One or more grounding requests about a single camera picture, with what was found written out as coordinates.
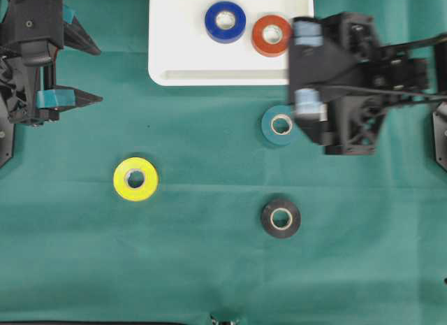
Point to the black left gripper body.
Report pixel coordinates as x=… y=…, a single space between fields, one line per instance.
x=356 y=111

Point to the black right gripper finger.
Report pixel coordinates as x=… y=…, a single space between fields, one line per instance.
x=64 y=98
x=75 y=35

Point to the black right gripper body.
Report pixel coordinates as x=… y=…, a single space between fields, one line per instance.
x=24 y=73

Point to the red tape roll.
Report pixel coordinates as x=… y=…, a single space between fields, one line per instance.
x=270 y=35

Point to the blue tape roll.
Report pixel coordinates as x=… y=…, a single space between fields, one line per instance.
x=225 y=22

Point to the teal tape roll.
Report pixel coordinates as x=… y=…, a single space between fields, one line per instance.
x=278 y=127

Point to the white plastic case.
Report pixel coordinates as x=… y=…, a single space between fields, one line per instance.
x=181 y=52

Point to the yellow tape roll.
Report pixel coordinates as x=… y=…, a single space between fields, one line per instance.
x=135 y=179

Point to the black tape roll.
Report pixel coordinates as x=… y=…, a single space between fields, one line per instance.
x=280 y=218

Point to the green table cloth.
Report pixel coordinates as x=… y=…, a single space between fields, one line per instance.
x=371 y=248

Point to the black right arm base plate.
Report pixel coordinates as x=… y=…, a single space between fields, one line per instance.
x=6 y=141

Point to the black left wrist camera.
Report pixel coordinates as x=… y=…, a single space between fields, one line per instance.
x=314 y=60

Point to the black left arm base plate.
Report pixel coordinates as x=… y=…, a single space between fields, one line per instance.
x=439 y=125

